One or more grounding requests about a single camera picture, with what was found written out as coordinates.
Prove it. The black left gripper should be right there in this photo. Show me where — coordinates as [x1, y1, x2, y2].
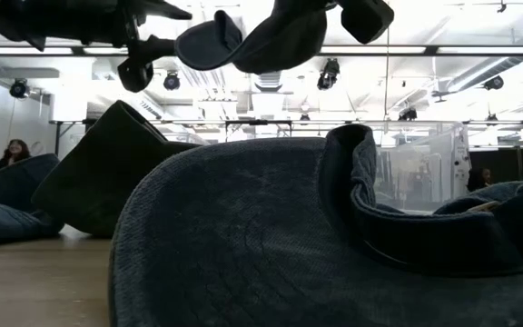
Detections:
[115, 0, 193, 94]

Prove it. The person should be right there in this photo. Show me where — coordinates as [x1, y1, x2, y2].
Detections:
[466, 166, 493, 193]
[0, 138, 32, 173]

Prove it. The ceiling air vent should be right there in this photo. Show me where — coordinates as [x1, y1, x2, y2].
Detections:
[252, 70, 288, 93]

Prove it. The black horizontal frame bar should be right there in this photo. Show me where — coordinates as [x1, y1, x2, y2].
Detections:
[0, 44, 523, 57]

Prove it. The white pillar kiosk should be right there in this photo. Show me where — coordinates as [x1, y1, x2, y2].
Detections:
[450, 124, 472, 194]

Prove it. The dark navy hat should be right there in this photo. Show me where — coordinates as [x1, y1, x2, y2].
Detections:
[173, 0, 335, 75]

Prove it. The large blue denim hat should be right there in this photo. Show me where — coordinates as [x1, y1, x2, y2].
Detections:
[108, 123, 523, 327]

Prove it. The blue corduroy hat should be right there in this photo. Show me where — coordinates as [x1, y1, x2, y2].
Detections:
[0, 153, 66, 248]

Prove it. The white wall box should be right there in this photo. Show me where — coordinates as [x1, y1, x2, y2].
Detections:
[48, 85, 89, 123]

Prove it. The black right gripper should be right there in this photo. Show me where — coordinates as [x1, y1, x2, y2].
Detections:
[336, 0, 395, 45]

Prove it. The dark green hat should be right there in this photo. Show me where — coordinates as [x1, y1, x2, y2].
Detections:
[31, 99, 202, 239]

